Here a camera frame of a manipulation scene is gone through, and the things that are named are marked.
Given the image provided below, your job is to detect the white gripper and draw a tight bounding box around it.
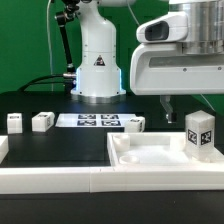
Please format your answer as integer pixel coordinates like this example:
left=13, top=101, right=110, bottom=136
left=130, top=43, right=224, bottom=123

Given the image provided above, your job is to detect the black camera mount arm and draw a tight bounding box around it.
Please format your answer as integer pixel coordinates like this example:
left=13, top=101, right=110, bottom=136
left=55, top=0, right=80, bottom=93

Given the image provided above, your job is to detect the white fiducial marker sheet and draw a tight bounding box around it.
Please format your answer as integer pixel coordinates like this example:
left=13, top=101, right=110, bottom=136
left=56, top=113, right=136, bottom=127

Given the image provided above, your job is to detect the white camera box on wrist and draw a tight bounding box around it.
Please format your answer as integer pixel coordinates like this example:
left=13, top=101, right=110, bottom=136
left=136, top=11, right=188, bottom=43

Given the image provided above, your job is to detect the grey thin cable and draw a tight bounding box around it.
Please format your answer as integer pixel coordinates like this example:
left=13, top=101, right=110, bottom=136
left=46, top=0, right=56, bottom=92

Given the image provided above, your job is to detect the black cable bundle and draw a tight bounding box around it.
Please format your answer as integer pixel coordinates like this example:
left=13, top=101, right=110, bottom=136
left=18, top=73, right=77, bottom=93

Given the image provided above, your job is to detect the white square table top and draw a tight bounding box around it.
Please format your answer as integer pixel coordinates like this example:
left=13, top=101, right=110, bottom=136
left=107, top=132, right=224, bottom=166

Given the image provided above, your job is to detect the white U-shaped workspace fence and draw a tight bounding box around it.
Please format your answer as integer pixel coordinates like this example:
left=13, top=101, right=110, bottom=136
left=0, top=134, right=224, bottom=195

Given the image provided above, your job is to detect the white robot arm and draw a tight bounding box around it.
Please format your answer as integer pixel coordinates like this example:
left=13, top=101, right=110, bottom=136
left=63, top=0, right=224, bottom=122

